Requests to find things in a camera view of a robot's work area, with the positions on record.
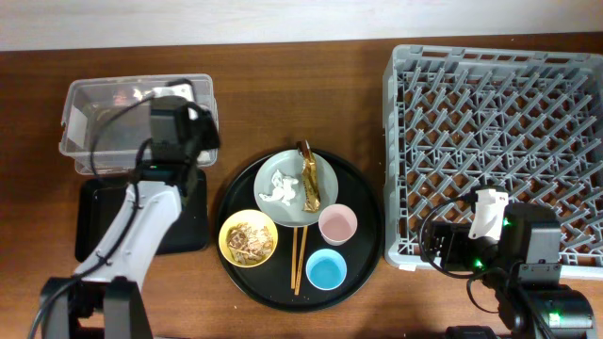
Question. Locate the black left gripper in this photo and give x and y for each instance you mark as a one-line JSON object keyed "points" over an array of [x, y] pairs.
{"points": [[204, 124]]}

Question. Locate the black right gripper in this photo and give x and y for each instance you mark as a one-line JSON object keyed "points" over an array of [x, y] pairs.
{"points": [[456, 234]]}

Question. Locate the pink cup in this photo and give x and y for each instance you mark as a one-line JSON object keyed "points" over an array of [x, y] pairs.
{"points": [[337, 224]]}

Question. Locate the white tissue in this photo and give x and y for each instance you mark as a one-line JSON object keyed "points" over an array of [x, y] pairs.
{"points": [[283, 189]]}

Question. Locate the blue cup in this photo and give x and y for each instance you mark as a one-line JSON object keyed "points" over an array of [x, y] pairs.
{"points": [[326, 269]]}

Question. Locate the yellow bowl with food scraps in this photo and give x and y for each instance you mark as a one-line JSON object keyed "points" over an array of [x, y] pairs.
{"points": [[247, 238]]}

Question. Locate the gold snack wrapper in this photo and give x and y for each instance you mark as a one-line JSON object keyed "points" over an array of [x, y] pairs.
{"points": [[309, 174]]}

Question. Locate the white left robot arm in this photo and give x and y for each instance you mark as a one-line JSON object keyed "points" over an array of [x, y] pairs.
{"points": [[102, 299]]}

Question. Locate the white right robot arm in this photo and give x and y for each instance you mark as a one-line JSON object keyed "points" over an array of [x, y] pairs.
{"points": [[519, 263]]}

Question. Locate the clear plastic waste bin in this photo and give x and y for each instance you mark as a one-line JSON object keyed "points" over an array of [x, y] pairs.
{"points": [[91, 102]]}

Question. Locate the grey dishwasher rack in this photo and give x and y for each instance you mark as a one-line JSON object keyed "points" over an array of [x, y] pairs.
{"points": [[529, 121]]}

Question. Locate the black rectangular tray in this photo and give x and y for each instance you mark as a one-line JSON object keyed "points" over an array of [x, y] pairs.
{"points": [[100, 202]]}

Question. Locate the grey plate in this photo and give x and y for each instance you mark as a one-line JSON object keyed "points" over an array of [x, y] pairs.
{"points": [[290, 163]]}

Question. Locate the right wooden chopstick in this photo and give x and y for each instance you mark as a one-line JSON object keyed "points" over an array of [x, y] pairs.
{"points": [[300, 261]]}

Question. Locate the wooden chopstick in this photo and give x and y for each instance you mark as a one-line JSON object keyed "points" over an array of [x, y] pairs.
{"points": [[294, 259], [300, 261]]}

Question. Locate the round black serving tray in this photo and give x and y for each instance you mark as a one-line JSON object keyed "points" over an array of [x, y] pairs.
{"points": [[269, 284]]}

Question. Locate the left wooden chopstick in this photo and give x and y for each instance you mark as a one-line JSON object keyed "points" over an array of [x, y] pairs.
{"points": [[294, 259]]}

